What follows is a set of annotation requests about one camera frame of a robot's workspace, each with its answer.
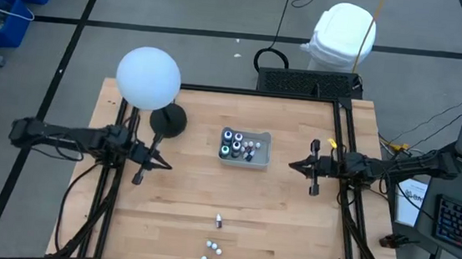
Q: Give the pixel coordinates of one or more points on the black perforated computer case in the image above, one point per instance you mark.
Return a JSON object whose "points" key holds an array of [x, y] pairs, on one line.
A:
{"points": [[308, 82]]}

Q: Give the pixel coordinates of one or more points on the yellow connector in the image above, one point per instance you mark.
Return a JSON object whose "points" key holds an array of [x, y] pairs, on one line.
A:
{"points": [[399, 147]]}

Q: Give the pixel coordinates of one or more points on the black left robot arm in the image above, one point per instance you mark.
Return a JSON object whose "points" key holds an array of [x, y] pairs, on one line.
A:
{"points": [[67, 136]]}

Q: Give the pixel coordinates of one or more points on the large bottle maroon tip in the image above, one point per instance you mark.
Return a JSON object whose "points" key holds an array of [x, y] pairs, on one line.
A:
{"points": [[238, 137]]}

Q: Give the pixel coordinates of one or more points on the brown black floor object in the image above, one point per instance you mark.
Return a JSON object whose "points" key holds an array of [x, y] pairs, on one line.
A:
{"points": [[391, 241]]}

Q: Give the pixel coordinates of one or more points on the white globe lamp black base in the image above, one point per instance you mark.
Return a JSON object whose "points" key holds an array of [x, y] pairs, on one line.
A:
{"points": [[147, 78]]}

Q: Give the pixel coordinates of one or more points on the white bucket with bag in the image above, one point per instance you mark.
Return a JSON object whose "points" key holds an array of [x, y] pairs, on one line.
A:
{"points": [[342, 34]]}

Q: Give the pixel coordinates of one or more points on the large bottle blue tip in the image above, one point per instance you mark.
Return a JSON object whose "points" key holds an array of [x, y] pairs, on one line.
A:
{"points": [[228, 136]]}

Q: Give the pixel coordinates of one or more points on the small orange food coloring bottle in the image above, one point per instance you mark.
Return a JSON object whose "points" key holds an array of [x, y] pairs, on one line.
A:
{"points": [[218, 251]]}

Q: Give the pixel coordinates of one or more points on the dark grey desk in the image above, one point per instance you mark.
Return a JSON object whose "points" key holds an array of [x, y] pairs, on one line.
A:
{"points": [[453, 182]]}

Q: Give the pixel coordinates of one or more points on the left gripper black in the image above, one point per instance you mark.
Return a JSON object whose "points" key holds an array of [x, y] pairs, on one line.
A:
{"points": [[142, 155]]}

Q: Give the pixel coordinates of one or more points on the white paper sheet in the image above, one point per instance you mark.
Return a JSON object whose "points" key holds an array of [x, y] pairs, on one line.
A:
{"points": [[411, 204]]}

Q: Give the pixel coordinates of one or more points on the small black food coloring bottle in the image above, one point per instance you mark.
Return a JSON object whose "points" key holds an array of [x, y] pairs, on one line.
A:
{"points": [[209, 243]]}

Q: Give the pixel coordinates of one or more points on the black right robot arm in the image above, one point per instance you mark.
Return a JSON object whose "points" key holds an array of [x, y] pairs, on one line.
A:
{"points": [[412, 166]]}

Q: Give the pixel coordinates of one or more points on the yellow tag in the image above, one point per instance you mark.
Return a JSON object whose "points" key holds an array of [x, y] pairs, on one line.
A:
{"points": [[332, 143]]}

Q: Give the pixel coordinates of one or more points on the black backlit keyboard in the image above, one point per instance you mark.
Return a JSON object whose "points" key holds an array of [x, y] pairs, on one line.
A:
{"points": [[461, 225]]}

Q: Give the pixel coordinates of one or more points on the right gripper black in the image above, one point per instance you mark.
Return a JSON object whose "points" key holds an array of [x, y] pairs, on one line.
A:
{"points": [[334, 166]]}

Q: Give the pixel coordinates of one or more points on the grey plastic bin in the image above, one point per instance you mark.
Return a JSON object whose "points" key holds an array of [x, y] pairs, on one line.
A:
{"points": [[264, 161]]}

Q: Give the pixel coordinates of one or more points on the small blue food coloring bottle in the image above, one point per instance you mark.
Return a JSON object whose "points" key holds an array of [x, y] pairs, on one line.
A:
{"points": [[245, 144]]}

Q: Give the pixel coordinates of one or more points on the large bottle green tip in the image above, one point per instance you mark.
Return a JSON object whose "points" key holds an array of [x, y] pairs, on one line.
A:
{"points": [[225, 150]]}

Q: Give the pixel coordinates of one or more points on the large bottle black tip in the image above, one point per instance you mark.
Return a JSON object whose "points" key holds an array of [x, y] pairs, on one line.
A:
{"points": [[235, 146]]}

